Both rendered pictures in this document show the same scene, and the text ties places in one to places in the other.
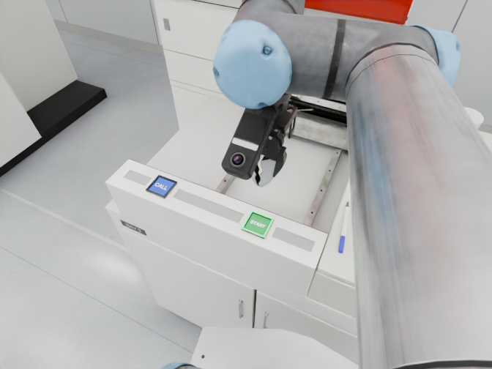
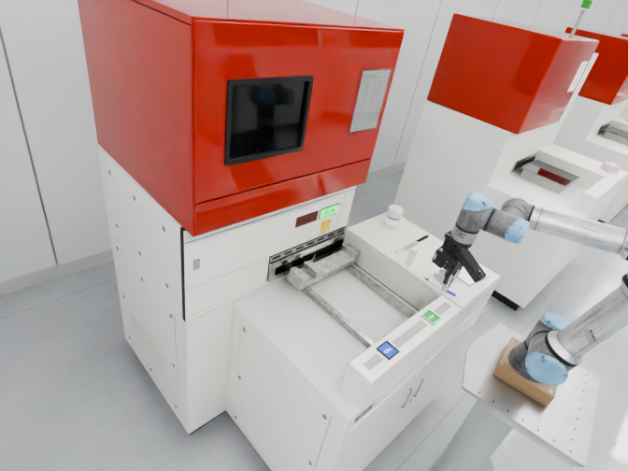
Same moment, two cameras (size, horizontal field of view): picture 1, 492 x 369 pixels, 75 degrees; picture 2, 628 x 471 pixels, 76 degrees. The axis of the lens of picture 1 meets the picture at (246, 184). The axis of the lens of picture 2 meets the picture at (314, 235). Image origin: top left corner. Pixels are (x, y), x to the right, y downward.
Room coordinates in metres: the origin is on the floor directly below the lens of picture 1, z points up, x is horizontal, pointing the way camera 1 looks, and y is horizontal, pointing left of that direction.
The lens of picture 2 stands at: (0.58, 1.17, 1.96)
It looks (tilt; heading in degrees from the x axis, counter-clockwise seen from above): 34 degrees down; 285
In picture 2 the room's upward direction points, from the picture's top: 11 degrees clockwise
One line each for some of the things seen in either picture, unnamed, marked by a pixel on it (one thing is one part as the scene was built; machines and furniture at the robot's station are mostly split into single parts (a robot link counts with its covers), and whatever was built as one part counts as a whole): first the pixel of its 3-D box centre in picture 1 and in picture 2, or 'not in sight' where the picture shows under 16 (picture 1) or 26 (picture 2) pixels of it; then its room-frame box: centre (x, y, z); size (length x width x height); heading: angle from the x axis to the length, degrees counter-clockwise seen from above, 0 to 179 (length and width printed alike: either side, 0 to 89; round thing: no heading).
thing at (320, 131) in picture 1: (304, 127); (324, 267); (0.88, -0.20, 0.87); 0.36 x 0.08 x 0.03; 64
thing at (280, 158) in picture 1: (271, 155); not in sight; (0.40, -0.04, 1.19); 0.05 x 0.02 x 0.09; 64
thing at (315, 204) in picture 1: (324, 183); (375, 287); (0.64, -0.24, 0.84); 0.50 x 0.02 x 0.03; 154
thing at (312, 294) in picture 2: (244, 157); (332, 311); (0.76, 0.01, 0.84); 0.50 x 0.02 x 0.03; 154
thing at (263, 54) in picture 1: (274, 53); (507, 224); (0.32, -0.03, 1.40); 0.11 x 0.11 x 0.08; 78
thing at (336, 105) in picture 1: (304, 105); (308, 255); (0.96, -0.21, 0.89); 0.44 x 0.02 x 0.10; 64
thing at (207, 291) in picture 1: (285, 256); (350, 364); (0.63, -0.16, 0.41); 0.97 x 0.64 x 0.82; 64
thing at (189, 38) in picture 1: (261, 58); (278, 243); (1.05, -0.05, 1.02); 0.82 x 0.03 x 0.40; 64
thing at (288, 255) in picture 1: (211, 222); (405, 346); (0.46, 0.09, 0.89); 0.55 x 0.09 x 0.14; 64
